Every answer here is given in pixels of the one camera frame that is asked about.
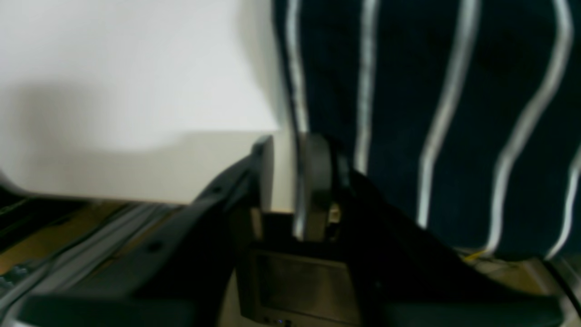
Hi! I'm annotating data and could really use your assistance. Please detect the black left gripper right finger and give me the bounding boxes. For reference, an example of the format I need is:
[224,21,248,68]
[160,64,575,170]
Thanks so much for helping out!
[297,133,564,327]

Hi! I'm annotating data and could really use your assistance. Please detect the navy white striped t-shirt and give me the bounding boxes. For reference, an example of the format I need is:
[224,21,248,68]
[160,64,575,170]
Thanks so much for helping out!
[272,0,581,259]

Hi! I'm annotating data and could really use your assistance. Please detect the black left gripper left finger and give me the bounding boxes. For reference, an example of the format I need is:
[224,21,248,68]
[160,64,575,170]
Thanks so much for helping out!
[18,136,274,327]

